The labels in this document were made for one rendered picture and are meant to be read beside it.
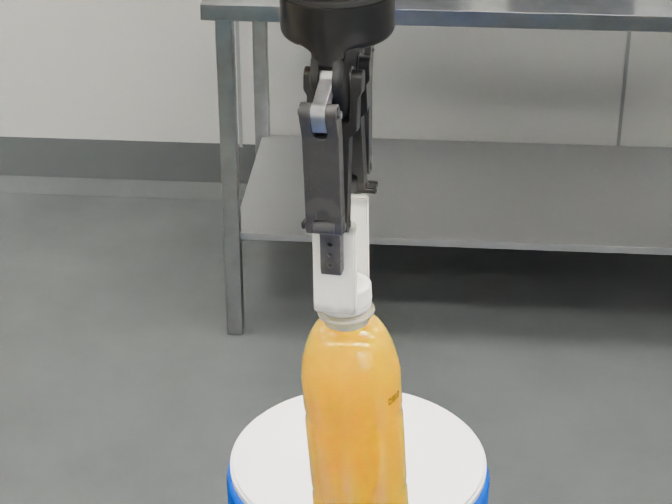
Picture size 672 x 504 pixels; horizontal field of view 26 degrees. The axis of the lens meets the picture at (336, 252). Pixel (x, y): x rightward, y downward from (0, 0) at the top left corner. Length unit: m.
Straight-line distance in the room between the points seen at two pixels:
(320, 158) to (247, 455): 0.71
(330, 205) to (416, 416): 0.73
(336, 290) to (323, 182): 0.10
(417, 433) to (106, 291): 2.48
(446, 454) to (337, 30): 0.76
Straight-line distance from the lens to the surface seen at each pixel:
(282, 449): 1.60
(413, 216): 3.75
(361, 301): 1.03
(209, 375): 3.64
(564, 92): 4.41
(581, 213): 3.82
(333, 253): 0.99
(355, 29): 0.93
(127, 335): 3.83
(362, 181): 1.03
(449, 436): 1.63
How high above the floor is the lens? 1.97
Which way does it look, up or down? 28 degrees down
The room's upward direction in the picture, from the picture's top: straight up
